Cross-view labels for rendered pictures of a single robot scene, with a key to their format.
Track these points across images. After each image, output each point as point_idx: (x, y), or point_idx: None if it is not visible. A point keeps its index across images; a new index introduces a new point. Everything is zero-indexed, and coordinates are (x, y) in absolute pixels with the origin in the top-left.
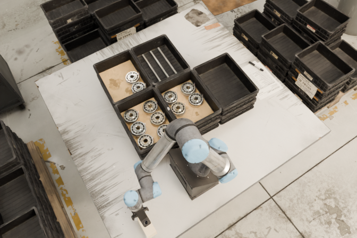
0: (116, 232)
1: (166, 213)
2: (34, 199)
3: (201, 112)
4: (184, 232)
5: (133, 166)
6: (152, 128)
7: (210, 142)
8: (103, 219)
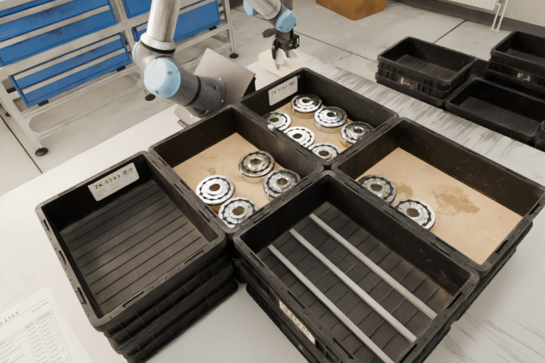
0: (313, 61)
1: None
2: (464, 108)
3: (203, 174)
4: None
5: None
6: None
7: (172, 66)
8: (336, 67)
